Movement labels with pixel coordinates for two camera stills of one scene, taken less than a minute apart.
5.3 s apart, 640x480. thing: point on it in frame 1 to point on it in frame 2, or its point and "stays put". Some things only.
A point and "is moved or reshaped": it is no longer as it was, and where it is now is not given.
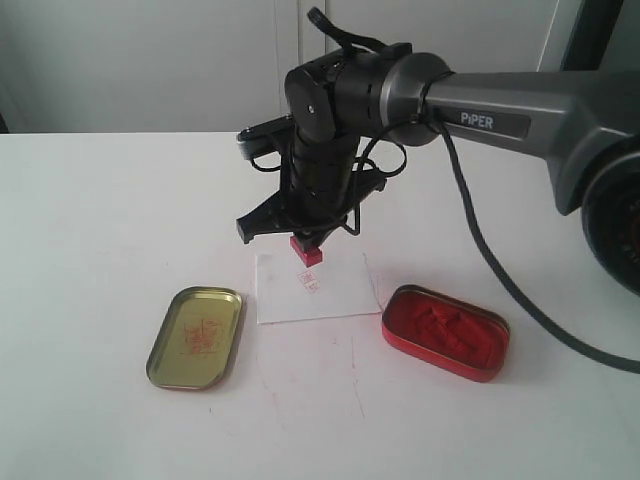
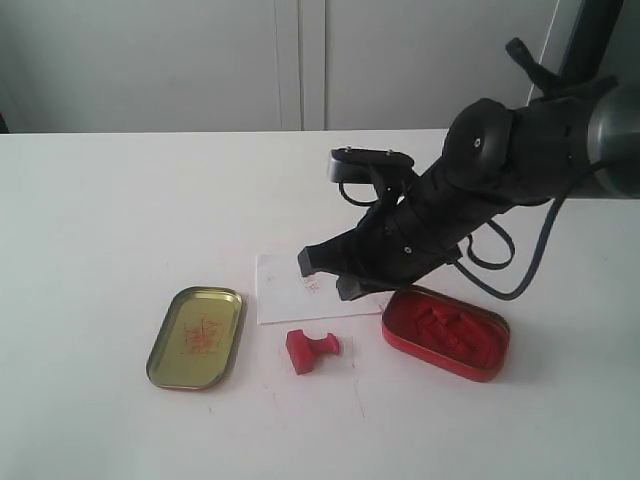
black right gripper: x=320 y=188 to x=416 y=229
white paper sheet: x=287 y=290 stays put
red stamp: x=311 y=257 is moved or reshaped
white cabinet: x=220 y=66 stays put
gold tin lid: x=195 y=339 stays put
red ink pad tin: x=447 y=333 stays put
